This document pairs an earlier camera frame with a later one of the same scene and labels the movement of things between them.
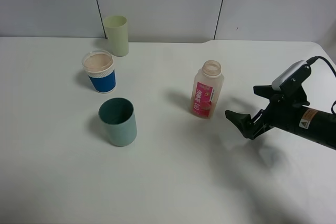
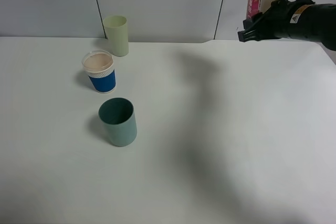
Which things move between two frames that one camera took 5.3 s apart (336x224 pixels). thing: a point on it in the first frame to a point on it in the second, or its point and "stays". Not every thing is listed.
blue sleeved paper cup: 100,68 stays
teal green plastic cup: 118,115 stays
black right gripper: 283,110 to 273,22
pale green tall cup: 116,29 stays
